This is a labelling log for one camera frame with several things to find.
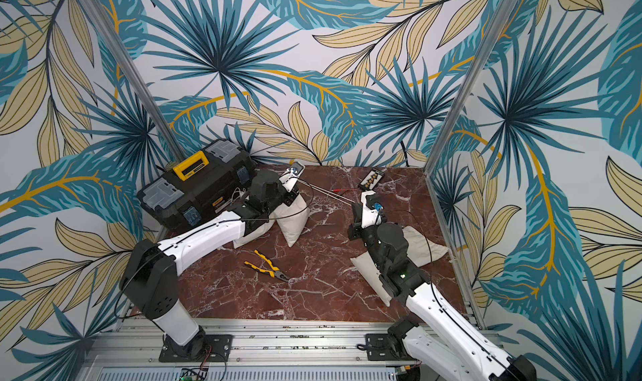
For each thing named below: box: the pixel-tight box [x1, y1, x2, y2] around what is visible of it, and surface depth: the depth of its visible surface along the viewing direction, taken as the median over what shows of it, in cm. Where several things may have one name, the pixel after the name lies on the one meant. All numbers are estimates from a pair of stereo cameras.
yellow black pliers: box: [244, 248, 291, 283], surface depth 90 cm
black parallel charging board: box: [358, 167, 385, 191], surface depth 116 cm
